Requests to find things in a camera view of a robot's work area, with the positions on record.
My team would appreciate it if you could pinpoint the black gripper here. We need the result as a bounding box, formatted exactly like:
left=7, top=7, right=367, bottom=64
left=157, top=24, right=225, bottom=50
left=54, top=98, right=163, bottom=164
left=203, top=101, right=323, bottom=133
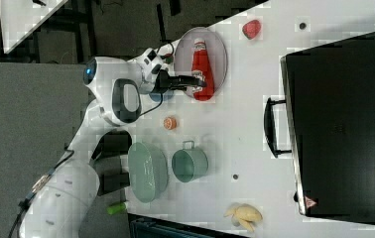
left=152, top=69, right=206, bottom=93

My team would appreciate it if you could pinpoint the red ketchup bottle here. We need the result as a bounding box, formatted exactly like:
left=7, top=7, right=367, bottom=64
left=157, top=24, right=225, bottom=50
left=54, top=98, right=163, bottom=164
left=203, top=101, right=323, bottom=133
left=191, top=38, right=214, bottom=101

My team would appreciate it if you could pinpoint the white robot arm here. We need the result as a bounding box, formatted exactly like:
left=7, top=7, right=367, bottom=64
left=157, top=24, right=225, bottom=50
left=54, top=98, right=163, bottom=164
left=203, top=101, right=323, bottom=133
left=11, top=48, right=208, bottom=238

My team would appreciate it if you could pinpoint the grey oval plate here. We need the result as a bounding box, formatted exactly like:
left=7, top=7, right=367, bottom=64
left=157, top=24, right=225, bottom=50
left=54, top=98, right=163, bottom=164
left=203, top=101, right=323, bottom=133
left=174, top=27, right=227, bottom=94

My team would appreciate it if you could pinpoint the blue bowl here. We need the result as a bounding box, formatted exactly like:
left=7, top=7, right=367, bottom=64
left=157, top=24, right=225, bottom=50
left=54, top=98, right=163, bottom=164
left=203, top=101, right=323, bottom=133
left=149, top=90, right=174, bottom=102

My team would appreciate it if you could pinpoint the small dark red fruit toy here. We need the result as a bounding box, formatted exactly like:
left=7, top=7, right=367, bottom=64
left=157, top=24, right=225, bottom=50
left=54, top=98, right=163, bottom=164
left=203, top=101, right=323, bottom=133
left=166, top=56, right=174, bottom=64

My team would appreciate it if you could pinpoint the green oval bowl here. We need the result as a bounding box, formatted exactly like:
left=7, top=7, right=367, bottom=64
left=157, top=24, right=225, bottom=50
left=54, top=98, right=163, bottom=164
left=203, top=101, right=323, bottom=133
left=128, top=142, right=169, bottom=203

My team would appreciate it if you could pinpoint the red strawberry toy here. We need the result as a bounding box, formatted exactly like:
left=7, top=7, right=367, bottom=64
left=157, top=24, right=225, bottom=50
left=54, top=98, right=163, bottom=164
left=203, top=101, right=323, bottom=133
left=242, top=20, right=262, bottom=40

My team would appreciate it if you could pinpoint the black lower table clamp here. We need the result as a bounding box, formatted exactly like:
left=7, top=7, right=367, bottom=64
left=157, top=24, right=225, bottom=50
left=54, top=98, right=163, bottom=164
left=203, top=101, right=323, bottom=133
left=97, top=173, right=130, bottom=196

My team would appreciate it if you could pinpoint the green marker pen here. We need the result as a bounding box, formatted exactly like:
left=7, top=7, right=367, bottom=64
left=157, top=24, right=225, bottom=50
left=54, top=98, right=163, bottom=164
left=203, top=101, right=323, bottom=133
left=106, top=202, right=127, bottom=215

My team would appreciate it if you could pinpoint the dark teal crate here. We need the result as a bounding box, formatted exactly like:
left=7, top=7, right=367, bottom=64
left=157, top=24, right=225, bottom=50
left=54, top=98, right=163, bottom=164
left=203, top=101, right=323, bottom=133
left=128, top=216, right=242, bottom=238

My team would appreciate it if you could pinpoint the yellow banana bunch toy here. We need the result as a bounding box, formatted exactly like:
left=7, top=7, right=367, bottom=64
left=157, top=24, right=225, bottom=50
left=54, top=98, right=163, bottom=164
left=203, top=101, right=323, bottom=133
left=224, top=204, right=263, bottom=232

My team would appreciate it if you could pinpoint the white background table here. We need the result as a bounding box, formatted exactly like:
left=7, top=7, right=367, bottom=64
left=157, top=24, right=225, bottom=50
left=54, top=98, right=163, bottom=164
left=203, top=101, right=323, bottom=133
left=0, top=0, right=69, bottom=54

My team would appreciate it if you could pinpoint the black oven appliance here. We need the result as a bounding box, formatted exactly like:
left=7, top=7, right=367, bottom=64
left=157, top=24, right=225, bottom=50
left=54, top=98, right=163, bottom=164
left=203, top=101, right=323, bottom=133
left=281, top=32, right=375, bottom=225

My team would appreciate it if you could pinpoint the green mug with handle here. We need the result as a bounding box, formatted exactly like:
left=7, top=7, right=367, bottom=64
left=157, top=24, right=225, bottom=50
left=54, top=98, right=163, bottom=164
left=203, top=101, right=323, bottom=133
left=172, top=140, right=209, bottom=182

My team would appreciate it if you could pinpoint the black oven door handle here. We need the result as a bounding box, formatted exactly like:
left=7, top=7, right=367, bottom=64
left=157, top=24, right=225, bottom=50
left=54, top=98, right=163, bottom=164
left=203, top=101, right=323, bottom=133
left=264, top=98, right=291, bottom=158

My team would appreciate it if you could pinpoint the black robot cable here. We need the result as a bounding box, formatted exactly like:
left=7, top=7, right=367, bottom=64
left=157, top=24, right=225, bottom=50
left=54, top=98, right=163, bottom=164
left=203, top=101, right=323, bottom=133
left=7, top=149, right=75, bottom=238

